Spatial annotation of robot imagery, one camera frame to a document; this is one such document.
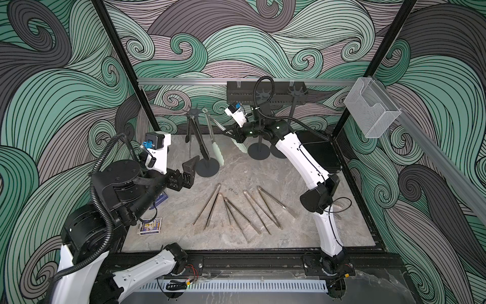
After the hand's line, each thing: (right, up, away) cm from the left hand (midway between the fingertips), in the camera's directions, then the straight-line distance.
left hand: (182, 150), depth 50 cm
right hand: (+9, +8, +26) cm, 28 cm away
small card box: (-24, -34, +32) cm, 53 cm away
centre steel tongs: (+18, -34, +34) cm, 52 cm away
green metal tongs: (+15, +2, +25) cm, 30 cm away
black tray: (+67, 0, +63) cm, 92 cm away
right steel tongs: (+27, -21, +45) cm, 57 cm away
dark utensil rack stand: (-4, -10, +55) cm, 56 cm away
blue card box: (-23, -23, +42) cm, 53 cm away
